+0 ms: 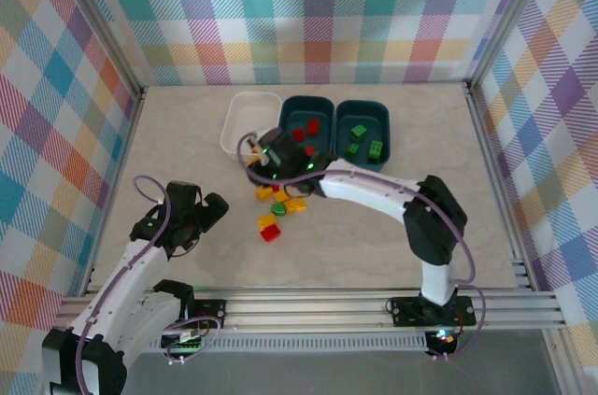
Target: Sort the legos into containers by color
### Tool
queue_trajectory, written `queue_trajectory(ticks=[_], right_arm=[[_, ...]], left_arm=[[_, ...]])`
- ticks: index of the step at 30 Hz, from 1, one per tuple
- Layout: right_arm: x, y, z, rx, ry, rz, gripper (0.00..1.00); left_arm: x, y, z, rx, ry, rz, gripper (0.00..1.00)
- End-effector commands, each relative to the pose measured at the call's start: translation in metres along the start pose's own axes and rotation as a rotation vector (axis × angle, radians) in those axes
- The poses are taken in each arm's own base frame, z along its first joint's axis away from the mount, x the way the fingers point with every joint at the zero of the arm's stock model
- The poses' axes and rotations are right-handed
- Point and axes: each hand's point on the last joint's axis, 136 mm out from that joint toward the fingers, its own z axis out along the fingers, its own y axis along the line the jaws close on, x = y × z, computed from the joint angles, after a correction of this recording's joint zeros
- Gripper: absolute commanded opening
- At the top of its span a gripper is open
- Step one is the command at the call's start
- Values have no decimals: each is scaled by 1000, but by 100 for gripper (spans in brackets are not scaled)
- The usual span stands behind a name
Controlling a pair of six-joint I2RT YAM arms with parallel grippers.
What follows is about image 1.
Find white plastic container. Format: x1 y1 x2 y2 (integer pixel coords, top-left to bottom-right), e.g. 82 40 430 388
220 91 282 163

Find teal plastic bin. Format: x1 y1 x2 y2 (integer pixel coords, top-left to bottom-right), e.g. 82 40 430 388
278 94 336 159
335 99 392 175

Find green circuit board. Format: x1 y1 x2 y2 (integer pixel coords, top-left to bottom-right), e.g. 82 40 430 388
161 329 209 352

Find small lit controller board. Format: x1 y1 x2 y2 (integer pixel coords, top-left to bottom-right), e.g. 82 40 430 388
425 327 460 360

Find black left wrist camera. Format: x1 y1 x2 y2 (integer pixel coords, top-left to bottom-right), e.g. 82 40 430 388
201 192 231 233

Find aluminium side rail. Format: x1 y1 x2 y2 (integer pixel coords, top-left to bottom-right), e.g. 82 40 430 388
83 86 149 296
464 81 534 291

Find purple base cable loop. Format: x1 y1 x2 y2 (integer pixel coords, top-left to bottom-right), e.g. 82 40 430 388
161 317 222 367

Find wide aluminium base rail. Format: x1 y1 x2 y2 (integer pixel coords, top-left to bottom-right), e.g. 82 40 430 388
55 286 569 333

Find slotted grey cable duct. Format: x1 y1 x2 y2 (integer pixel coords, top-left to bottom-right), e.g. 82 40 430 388
123 336 429 355

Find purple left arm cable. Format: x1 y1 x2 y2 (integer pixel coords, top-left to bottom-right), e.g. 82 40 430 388
74 174 175 395

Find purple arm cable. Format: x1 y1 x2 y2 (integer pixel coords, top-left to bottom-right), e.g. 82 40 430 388
236 132 487 362
74 174 175 395

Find aluminium frame post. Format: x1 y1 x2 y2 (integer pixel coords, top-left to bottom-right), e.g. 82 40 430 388
464 0 555 93
49 0 147 100
543 329 586 395

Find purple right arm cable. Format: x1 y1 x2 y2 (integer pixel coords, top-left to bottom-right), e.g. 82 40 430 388
236 132 487 362

